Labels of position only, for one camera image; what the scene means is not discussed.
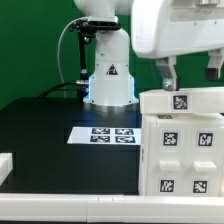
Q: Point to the white front rail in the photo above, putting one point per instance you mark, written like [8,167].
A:
[123,209]

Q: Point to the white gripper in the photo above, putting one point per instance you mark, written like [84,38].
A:
[169,28]

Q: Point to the black camera on stand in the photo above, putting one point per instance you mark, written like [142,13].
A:
[87,29]

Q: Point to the large white cabinet body box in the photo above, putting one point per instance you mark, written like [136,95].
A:
[153,124]

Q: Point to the white marker sheet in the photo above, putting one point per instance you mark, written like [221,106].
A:
[105,135]

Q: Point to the white cabinet drawer box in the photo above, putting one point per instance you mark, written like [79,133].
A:
[188,100]

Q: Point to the small white cabinet panel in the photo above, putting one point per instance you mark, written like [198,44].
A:
[170,163]

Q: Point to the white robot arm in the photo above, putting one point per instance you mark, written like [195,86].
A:
[111,84]

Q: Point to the white left rail piece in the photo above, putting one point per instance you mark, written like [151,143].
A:
[6,166]

